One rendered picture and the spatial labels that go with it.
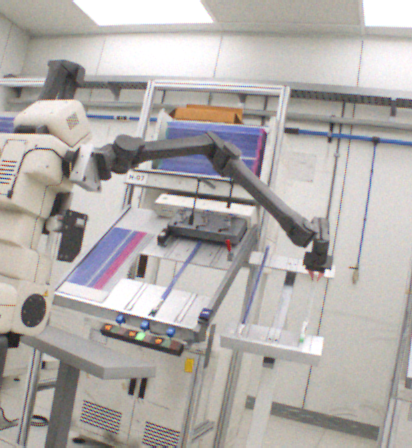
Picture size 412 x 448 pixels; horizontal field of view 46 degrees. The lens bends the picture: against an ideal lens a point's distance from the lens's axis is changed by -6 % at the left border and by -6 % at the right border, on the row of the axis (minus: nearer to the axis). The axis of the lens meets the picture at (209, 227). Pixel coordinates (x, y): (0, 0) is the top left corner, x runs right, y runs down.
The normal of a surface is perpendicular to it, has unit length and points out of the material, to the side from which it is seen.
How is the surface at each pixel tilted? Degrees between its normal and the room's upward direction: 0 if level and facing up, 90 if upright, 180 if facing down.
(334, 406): 90
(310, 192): 90
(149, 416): 90
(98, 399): 90
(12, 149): 82
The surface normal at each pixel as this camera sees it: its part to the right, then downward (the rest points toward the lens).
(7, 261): -0.40, -0.30
